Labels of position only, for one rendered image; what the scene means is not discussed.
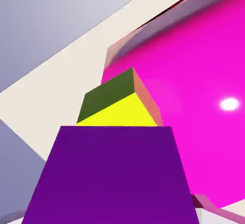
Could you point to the small purple cube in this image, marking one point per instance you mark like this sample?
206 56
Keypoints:
113 176

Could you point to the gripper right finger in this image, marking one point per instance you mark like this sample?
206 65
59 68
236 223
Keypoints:
214 214

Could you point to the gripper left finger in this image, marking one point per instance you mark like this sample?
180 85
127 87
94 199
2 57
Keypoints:
13 218

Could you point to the large magenta box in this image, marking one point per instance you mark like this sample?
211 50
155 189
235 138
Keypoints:
201 71

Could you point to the small yellow cube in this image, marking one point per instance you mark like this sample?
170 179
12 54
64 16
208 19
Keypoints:
118 111

